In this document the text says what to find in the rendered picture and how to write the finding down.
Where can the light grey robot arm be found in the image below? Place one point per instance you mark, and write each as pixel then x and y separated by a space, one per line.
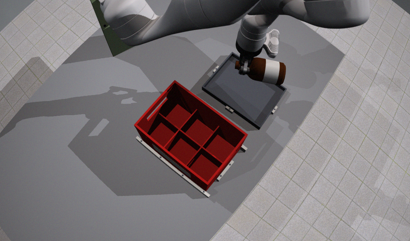
pixel 135 23

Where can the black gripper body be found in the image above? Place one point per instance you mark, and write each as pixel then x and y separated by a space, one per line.
pixel 246 54

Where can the red crate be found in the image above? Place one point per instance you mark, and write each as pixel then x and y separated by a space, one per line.
pixel 190 134

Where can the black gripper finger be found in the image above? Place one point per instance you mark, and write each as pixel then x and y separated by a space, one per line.
pixel 244 67

